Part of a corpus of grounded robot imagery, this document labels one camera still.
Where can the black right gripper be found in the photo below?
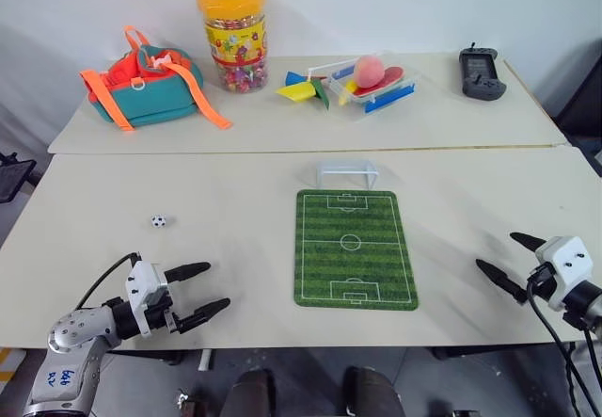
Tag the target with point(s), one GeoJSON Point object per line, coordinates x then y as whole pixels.
{"type": "Point", "coordinates": [542, 283]}

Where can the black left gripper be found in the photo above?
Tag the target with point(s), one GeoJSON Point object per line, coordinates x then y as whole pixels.
{"type": "Point", "coordinates": [160, 315]}

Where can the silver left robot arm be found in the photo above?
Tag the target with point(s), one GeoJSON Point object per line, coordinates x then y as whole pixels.
{"type": "Point", "coordinates": [70, 341]}

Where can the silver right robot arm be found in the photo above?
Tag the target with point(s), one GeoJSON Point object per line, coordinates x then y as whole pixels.
{"type": "Point", "coordinates": [581, 301]}

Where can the tiny soccer ball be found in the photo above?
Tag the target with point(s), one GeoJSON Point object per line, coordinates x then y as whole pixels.
{"type": "Point", "coordinates": [159, 221]}

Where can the white table leg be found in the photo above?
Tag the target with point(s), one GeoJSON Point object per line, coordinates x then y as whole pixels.
{"type": "Point", "coordinates": [205, 359]}

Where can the dark rounded shape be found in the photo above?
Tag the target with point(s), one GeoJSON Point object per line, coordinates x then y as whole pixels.
{"type": "Point", "coordinates": [371, 393]}
{"type": "Point", "coordinates": [249, 396]}

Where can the green soccer field mat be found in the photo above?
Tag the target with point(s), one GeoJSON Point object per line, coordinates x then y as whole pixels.
{"type": "Point", "coordinates": [355, 266]}

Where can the dark chair beside table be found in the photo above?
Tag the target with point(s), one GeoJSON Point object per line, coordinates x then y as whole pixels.
{"type": "Point", "coordinates": [585, 106]}

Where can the black handheld game console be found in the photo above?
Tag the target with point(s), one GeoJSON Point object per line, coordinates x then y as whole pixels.
{"type": "Point", "coordinates": [480, 75]}

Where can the small white toy goal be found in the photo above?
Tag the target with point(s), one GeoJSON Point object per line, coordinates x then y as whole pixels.
{"type": "Point", "coordinates": [348, 170]}

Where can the teal orange fabric bag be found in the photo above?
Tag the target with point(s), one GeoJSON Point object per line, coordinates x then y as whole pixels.
{"type": "Point", "coordinates": [150, 99]}

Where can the clear plastic box blue clips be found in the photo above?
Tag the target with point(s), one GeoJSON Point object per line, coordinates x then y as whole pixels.
{"type": "Point", "coordinates": [392, 90]}

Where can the black stand beside table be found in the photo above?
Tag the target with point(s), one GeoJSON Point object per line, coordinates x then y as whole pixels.
{"type": "Point", "coordinates": [11, 177]}

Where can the colourful paper pinwheel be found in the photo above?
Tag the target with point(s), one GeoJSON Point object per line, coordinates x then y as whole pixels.
{"type": "Point", "coordinates": [296, 90]}

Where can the yellow toy piece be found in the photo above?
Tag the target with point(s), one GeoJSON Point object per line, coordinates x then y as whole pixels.
{"type": "Point", "coordinates": [348, 93]}

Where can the pink toy peach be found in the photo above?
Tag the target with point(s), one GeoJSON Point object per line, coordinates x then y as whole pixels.
{"type": "Point", "coordinates": [369, 72]}

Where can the candy jar with orange lid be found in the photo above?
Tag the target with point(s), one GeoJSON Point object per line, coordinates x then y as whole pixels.
{"type": "Point", "coordinates": [237, 36]}

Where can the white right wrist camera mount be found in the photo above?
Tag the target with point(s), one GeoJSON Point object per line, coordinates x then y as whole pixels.
{"type": "Point", "coordinates": [566, 257]}

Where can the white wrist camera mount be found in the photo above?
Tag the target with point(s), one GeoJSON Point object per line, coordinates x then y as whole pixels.
{"type": "Point", "coordinates": [141, 278]}
{"type": "Point", "coordinates": [566, 257]}

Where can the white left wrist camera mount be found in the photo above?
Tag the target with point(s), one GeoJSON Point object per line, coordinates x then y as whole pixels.
{"type": "Point", "coordinates": [141, 278]}

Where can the black table frame bar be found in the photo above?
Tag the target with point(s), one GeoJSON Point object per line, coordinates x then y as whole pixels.
{"type": "Point", "coordinates": [146, 356]}
{"type": "Point", "coordinates": [498, 351]}

